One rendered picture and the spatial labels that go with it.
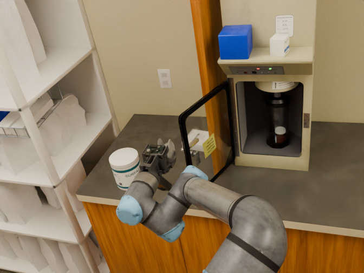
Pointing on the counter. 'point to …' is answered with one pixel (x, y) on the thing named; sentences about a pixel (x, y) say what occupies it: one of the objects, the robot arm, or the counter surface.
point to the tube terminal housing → (260, 34)
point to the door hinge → (234, 115)
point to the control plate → (257, 70)
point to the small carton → (279, 45)
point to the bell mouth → (279, 86)
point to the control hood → (298, 66)
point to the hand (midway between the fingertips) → (170, 145)
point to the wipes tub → (124, 166)
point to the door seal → (229, 122)
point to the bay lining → (261, 113)
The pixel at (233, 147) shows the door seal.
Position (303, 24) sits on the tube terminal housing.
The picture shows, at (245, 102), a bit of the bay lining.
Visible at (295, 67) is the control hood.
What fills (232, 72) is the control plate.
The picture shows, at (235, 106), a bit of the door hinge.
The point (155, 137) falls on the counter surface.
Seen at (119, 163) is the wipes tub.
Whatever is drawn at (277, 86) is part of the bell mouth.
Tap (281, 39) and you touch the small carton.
